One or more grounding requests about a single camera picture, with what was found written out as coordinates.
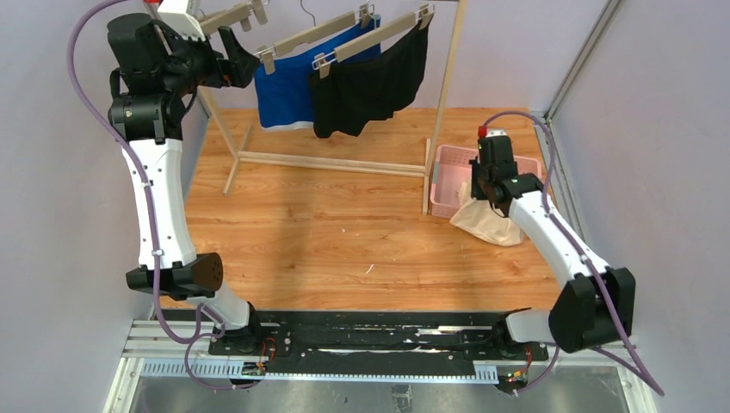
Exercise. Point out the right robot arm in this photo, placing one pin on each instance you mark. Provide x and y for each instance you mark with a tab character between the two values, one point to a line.
596	302

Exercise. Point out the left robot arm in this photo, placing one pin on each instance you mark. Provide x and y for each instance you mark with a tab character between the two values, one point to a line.
158	67

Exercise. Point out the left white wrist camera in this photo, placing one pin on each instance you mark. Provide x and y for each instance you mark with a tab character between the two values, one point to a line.
181	15

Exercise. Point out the blue underwear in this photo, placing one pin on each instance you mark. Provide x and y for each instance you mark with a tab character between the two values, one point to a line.
284	98

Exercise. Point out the pink plastic basket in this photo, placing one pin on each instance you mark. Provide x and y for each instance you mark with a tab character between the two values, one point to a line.
452	168

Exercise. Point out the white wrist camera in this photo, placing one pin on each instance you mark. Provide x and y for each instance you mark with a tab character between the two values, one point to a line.
492	133
181	15

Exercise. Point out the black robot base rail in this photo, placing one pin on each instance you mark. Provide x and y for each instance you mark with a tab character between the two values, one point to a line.
399	347

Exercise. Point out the beige hanger with blue underwear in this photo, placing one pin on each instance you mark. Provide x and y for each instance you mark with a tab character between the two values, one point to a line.
282	48

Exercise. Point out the beige hanger with black underwear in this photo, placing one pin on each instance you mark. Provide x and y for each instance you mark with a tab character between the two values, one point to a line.
421	18

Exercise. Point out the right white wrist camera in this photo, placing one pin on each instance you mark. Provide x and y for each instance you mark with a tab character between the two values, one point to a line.
492	133

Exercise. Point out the cream underwear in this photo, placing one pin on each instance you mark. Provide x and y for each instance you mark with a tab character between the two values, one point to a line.
477	218

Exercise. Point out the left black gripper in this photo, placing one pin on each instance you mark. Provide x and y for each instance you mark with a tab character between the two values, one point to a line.
215	62

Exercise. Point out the black underwear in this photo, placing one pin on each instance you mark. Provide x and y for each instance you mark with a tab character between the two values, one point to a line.
353	94

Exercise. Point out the beige hanger with cream underwear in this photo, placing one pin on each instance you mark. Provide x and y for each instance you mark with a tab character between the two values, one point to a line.
241	14

